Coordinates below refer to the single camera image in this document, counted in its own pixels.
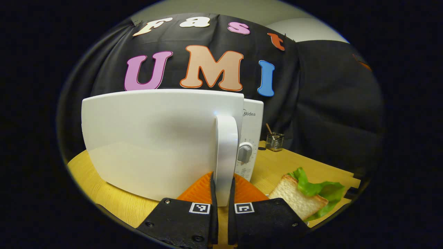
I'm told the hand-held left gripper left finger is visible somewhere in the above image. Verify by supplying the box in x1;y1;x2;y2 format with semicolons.
136;171;218;249

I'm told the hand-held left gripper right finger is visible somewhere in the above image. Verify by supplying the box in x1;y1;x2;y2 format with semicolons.
227;173;310;248

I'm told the lettuce sandwich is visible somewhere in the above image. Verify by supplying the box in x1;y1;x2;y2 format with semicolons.
268;167;346;222

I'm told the white microwave oven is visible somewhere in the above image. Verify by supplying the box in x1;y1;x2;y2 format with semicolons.
81;89;264;207

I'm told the metal mesh holder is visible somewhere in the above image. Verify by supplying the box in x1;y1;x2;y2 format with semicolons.
265;123;285;152

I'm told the black backdrop cloth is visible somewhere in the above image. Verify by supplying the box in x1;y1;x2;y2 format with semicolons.
57;13;385;173

